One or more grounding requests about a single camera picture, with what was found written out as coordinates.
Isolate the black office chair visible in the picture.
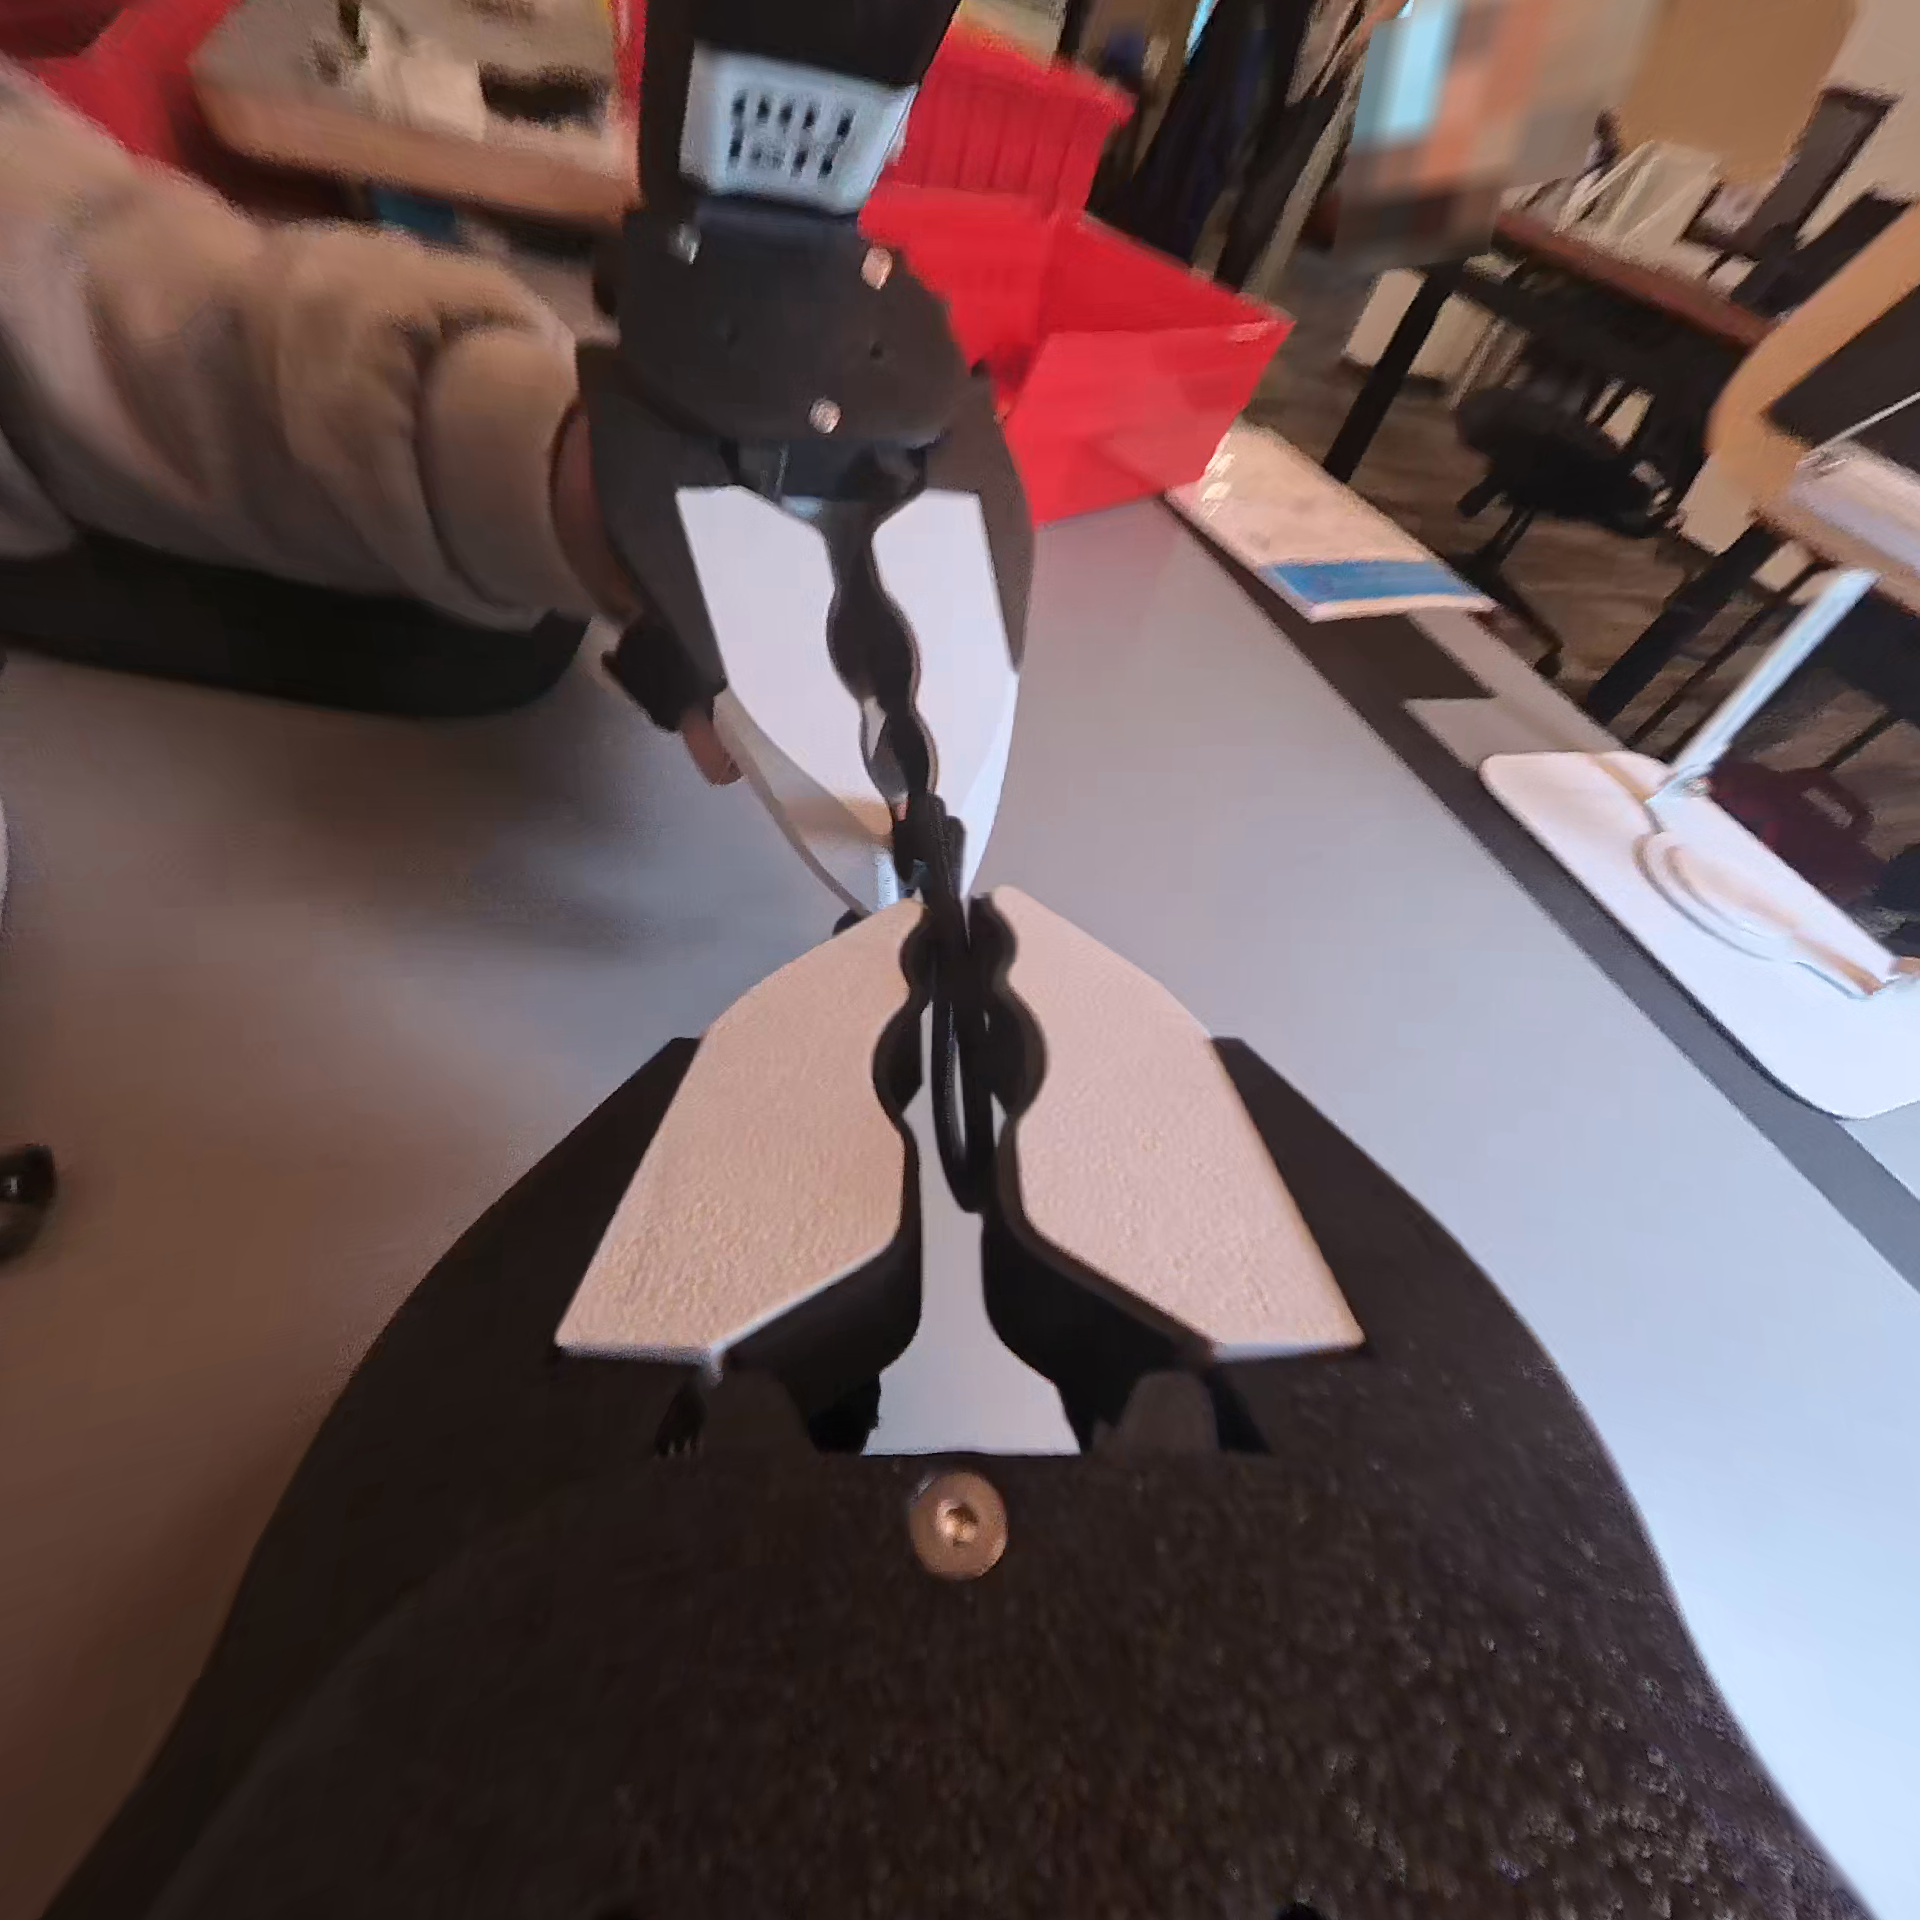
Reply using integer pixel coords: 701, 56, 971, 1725
1448, 381, 1696, 602

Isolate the wooden office desk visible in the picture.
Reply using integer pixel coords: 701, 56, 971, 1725
1320, 194, 1788, 706

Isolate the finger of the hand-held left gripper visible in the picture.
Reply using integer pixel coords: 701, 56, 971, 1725
674, 482, 923, 921
857, 482, 1029, 859

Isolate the red plastic bin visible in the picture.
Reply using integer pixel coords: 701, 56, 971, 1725
861, 194, 1297, 520
900, 29, 1137, 204

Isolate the paper sheet blue print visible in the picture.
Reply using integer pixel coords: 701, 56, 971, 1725
1168, 421, 1503, 625

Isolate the person's left forearm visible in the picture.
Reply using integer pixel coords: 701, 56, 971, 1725
0, 59, 605, 628

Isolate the white tablet stand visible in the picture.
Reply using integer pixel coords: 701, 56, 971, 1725
1477, 435, 1920, 1121

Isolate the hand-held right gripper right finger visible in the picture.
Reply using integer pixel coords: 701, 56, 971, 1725
971, 884, 1367, 1426

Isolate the black wrist strap lanyard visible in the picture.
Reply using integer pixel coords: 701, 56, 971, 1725
877, 750, 1008, 1217

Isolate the person's left hand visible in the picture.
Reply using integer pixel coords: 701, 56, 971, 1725
548, 406, 751, 787

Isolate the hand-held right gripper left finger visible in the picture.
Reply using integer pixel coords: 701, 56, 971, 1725
556, 900, 923, 1378

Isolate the black board wooden edge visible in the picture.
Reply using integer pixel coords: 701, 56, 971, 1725
1709, 194, 1920, 453

